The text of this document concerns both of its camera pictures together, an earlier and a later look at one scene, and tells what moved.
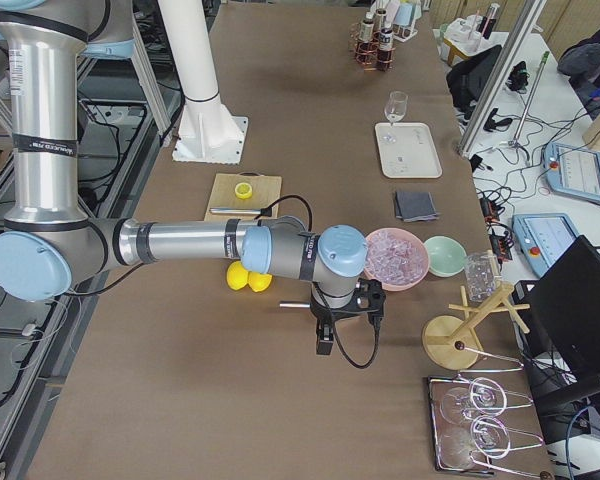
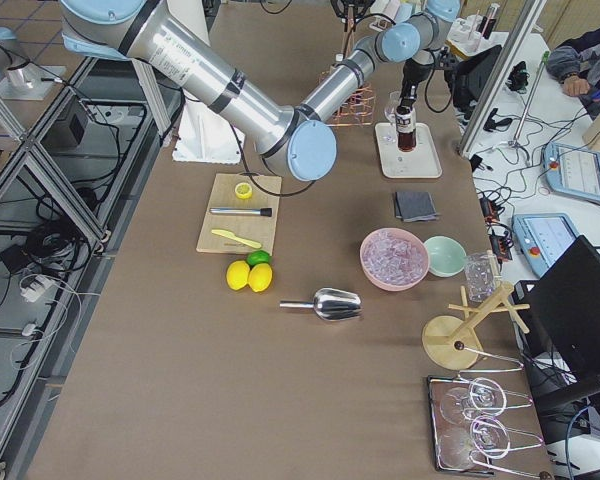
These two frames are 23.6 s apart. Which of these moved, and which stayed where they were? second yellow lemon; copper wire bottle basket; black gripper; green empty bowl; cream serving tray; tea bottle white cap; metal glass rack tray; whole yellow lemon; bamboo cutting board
Moved: copper wire bottle basket; tea bottle white cap; black gripper
Stayed: cream serving tray; metal glass rack tray; bamboo cutting board; second yellow lemon; whole yellow lemon; green empty bowl
